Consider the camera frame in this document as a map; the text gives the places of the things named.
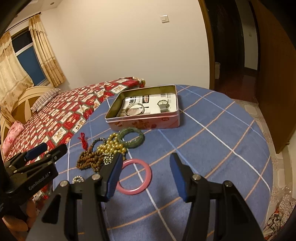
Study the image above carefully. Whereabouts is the white wall switch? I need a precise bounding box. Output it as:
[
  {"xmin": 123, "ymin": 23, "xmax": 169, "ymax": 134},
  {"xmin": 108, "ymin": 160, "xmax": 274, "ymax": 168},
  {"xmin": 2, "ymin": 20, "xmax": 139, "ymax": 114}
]
[{"xmin": 161, "ymin": 15, "xmax": 169, "ymax": 23}]

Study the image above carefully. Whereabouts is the pink pillow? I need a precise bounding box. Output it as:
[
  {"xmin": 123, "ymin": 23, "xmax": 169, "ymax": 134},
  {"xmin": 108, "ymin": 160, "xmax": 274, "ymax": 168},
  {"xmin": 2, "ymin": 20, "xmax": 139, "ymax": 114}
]
[{"xmin": 2, "ymin": 120, "xmax": 24, "ymax": 157}]

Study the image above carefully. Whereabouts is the red patchwork bedspread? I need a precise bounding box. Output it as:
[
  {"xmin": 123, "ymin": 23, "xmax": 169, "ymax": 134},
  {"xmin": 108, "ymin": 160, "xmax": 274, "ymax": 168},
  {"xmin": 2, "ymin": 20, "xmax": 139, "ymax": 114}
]
[{"xmin": 1, "ymin": 77, "xmax": 145, "ymax": 161}]

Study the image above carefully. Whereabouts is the green jade bangle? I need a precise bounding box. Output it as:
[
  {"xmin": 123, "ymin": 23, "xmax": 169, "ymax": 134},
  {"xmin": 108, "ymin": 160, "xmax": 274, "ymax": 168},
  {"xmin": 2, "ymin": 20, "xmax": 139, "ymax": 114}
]
[{"xmin": 117, "ymin": 127, "xmax": 145, "ymax": 149}]

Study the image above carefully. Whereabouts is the beige patterned curtain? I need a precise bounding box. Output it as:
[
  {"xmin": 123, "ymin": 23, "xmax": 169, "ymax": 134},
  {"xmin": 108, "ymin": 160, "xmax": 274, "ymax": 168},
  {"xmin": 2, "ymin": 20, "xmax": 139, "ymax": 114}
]
[{"xmin": 29, "ymin": 15, "xmax": 66, "ymax": 87}]

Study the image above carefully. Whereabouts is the cream wooden headboard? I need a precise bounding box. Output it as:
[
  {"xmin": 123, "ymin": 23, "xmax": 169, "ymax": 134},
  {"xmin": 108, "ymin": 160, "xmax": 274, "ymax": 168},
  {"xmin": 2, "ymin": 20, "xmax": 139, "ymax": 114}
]
[{"xmin": 1, "ymin": 86, "xmax": 53, "ymax": 142}]

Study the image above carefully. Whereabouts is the grey stone bead bracelet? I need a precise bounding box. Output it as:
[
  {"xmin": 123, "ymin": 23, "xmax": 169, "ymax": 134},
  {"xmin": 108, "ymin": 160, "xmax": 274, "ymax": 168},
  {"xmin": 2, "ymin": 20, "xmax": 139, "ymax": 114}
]
[{"xmin": 90, "ymin": 137, "xmax": 107, "ymax": 151}]

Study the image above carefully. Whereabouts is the window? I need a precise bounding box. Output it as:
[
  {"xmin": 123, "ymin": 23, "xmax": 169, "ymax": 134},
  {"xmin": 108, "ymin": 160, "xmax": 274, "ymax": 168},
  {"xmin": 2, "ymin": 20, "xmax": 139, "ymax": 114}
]
[{"xmin": 11, "ymin": 28, "xmax": 49, "ymax": 86}]

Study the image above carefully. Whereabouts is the printed paper in tin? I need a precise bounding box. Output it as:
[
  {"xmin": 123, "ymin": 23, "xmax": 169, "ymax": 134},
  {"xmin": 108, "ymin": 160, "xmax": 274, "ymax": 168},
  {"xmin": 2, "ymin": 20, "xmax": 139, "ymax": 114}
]
[{"xmin": 117, "ymin": 93, "xmax": 177, "ymax": 117}]

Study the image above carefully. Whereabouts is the beige left curtain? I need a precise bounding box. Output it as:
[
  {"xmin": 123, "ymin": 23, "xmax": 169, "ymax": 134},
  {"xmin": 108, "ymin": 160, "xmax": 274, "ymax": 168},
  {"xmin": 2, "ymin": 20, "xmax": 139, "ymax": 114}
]
[{"xmin": 0, "ymin": 32, "xmax": 34, "ymax": 113}]

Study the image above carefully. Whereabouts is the red tassel pendant cord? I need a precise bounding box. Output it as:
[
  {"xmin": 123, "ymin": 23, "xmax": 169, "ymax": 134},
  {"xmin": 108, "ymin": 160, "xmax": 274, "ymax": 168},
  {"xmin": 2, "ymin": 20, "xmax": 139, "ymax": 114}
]
[{"xmin": 77, "ymin": 132, "xmax": 89, "ymax": 151}]

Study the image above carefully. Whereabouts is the pink metal tin box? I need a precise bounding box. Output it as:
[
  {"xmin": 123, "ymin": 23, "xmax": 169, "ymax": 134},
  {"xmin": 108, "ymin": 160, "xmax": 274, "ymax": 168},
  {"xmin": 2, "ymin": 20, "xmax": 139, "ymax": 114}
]
[{"xmin": 105, "ymin": 85, "xmax": 180, "ymax": 131}]

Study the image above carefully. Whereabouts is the gold pearl necklace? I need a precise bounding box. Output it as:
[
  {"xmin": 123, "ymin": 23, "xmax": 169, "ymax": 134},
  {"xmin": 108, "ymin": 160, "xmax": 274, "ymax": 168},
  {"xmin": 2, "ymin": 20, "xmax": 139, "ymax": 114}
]
[{"xmin": 96, "ymin": 132, "xmax": 128, "ymax": 156}]

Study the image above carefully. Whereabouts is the thin silver bangle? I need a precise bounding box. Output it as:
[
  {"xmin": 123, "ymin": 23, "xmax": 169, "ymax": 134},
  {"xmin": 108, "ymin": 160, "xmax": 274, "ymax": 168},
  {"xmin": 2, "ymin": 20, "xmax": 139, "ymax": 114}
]
[{"xmin": 125, "ymin": 103, "xmax": 145, "ymax": 116}]

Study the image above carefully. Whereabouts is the striped pillow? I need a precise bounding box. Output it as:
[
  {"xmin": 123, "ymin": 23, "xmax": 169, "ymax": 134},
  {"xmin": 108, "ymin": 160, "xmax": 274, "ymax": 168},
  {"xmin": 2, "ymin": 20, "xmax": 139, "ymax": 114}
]
[{"xmin": 31, "ymin": 88, "xmax": 61, "ymax": 113}]

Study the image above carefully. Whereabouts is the pink bangle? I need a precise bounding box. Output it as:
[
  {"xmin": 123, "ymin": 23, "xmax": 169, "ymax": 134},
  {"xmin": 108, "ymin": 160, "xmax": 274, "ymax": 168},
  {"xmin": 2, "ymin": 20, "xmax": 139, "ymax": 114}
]
[{"xmin": 115, "ymin": 158, "xmax": 153, "ymax": 195}]

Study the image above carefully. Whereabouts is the brown wooden bead necklace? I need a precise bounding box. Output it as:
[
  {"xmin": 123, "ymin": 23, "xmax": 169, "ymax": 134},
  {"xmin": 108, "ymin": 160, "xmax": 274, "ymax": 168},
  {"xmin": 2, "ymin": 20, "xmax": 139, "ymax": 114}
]
[{"xmin": 76, "ymin": 148, "xmax": 105, "ymax": 174}]

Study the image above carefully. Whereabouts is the blue plaid tablecloth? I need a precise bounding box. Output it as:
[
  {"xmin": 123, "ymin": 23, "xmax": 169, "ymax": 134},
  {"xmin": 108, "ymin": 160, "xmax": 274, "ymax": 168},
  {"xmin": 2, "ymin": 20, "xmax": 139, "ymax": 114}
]
[{"xmin": 52, "ymin": 84, "xmax": 274, "ymax": 241}]

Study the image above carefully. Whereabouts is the brown wooden door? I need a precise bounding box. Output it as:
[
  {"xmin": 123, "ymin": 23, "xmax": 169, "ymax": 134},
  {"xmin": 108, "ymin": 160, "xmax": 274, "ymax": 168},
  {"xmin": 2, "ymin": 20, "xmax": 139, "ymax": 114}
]
[{"xmin": 251, "ymin": 1, "xmax": 295, "ymax": 153}]

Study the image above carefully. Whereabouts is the brown door frame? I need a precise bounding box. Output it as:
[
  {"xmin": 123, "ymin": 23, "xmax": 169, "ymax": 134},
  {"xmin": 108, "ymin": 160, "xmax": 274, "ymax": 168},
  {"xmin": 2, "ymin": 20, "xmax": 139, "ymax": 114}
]
[{"xmin": 198, "ymin": 0, "xmax": 215, "ymax": 90}]

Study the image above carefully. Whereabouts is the clutter pile on floor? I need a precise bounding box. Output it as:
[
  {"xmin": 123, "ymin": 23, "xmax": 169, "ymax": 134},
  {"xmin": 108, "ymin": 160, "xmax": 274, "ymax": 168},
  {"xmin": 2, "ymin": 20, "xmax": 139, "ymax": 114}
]
[{"xmin": 263, "ymin": 183, "xmax": 295, "ymax": 240}]

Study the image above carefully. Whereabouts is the person's hand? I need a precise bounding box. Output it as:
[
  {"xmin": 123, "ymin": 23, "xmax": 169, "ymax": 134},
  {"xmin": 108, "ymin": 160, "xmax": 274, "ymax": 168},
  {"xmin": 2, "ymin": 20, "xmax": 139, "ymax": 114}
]
[{"xmin": 2, "ymin": 199, "xmax": 37, "ymax": 241}]

